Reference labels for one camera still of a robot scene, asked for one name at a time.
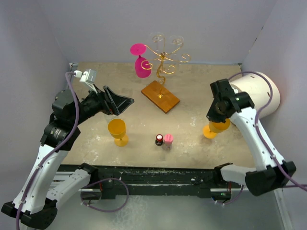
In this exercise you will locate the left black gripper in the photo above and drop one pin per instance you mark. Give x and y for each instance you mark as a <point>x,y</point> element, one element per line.
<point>118,103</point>

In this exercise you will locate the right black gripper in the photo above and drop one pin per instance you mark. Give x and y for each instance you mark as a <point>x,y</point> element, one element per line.
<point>212,116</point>

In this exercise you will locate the clear wine glass front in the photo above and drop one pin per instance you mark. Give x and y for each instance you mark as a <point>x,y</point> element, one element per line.
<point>110,118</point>

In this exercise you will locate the clear wine glass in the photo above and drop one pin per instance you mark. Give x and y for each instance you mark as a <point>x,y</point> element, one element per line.
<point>110,118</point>
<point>158,41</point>
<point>176,41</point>

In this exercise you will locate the yellow wine glass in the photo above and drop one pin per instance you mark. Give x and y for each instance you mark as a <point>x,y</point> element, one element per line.
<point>117,129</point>
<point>212,128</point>

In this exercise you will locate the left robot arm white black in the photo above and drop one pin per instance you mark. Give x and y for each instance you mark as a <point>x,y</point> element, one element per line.
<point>36,205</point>

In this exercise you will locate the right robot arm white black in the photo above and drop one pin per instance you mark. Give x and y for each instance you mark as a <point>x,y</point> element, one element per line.
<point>271,170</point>

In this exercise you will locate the pink wine glass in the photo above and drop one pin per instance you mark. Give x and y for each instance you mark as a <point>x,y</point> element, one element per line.
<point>142,66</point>

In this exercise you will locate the clear wine glass back left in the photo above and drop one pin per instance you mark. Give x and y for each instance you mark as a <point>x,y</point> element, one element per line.
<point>158,41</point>

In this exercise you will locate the clear wine glass back right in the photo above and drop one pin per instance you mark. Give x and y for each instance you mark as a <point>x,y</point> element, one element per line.
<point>176,41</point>

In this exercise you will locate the white cylindrical container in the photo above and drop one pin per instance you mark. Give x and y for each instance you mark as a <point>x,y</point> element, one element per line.
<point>259,91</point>

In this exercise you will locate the dark red capped bottle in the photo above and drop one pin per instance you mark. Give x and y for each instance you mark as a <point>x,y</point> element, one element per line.
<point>159,140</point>

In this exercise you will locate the pink capped shaker bottle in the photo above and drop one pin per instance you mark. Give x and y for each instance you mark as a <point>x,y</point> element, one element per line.
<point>168,140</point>

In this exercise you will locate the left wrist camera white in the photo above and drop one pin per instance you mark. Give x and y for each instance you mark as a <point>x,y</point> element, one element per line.
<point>87,77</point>

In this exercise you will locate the gold wire wine glass rack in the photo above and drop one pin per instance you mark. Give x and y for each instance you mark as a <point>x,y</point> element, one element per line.
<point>156,91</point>

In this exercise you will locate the black base frame bar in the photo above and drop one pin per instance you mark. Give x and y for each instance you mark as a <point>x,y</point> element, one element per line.
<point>153,181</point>

